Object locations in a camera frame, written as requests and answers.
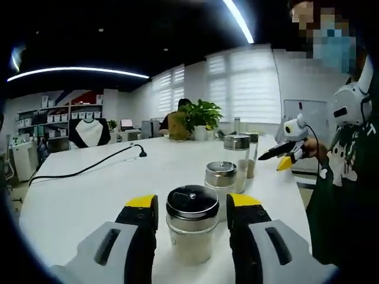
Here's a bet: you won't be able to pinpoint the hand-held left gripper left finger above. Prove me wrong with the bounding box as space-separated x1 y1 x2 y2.
49 193 159 284

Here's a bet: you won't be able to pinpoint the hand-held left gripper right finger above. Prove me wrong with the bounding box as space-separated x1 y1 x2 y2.
226 193 338 284

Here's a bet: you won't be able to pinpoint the large brown seasoning bottle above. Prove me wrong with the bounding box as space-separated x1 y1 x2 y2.
244 132 260 179

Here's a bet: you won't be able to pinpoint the large white seasoning bottle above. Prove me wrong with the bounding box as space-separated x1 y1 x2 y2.
223 134 251 195

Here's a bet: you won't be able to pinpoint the small white seasoning bottle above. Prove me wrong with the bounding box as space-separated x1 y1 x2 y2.
204 160 239 222

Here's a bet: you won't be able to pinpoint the small beige seasoning bottle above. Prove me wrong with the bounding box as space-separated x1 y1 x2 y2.
165 185 220 266

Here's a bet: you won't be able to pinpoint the person's right hand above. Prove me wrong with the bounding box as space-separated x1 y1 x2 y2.
303 137 328 159

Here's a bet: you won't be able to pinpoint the white chest-worn device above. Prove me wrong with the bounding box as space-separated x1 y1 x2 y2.
333 56 374 127

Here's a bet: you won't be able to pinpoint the white window blinds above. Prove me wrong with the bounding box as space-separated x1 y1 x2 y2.
149 44 282 140

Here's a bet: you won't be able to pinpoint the large green potted plant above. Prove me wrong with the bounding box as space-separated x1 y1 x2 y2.
180 99 224 141

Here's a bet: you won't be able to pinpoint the brown paper bag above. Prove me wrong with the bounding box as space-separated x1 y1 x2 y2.
167 112 190 140

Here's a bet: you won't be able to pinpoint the long ceiling light strip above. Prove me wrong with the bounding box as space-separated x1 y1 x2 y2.
6 66 150 83
222 0 255 44

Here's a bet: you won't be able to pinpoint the white cabinet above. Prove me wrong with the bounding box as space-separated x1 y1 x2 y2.
10 140 41 182

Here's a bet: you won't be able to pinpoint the shelf with white storage bins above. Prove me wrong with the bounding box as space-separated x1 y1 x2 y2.
16 93 104 140

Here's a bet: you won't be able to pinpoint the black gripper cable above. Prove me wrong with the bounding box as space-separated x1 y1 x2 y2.
304 124 323 178

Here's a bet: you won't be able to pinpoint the black power cable with plug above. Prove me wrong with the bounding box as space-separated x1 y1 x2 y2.
28 144 148 187

